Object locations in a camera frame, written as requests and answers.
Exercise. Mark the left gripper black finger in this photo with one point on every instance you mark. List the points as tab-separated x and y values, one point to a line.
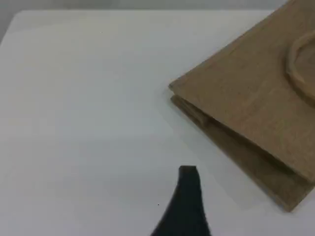
185	211

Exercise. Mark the brown jute tote bag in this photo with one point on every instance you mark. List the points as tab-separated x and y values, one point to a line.
246	93

